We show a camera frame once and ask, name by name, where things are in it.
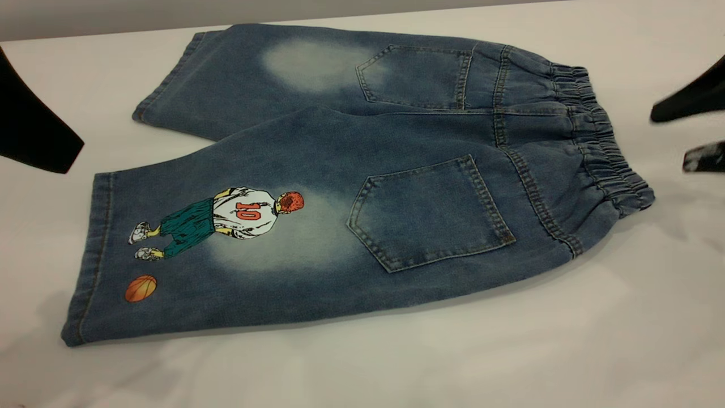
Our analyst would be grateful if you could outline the blue denim shorts with print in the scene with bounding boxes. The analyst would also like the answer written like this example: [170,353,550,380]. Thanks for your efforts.
[61,23,656,347]

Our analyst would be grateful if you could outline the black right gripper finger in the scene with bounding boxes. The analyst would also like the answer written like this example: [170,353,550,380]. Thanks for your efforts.
[650,57,725,123]
[683,141,725,173]

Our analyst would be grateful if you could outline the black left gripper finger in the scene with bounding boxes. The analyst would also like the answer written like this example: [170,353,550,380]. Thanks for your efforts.
[0,46,85,175]

